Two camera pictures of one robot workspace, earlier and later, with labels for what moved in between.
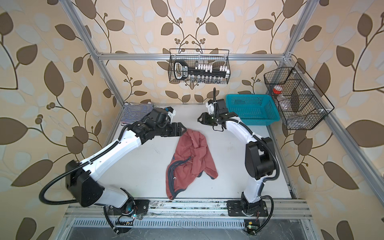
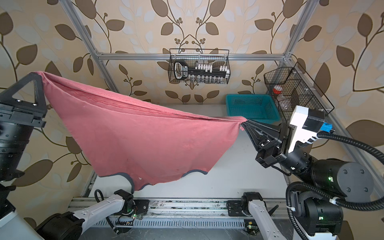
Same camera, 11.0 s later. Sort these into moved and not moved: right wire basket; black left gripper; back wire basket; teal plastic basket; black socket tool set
Moved: black left gripper
Not moved: teal plastic basket; black socket tool set; back wire basket; right wire basket
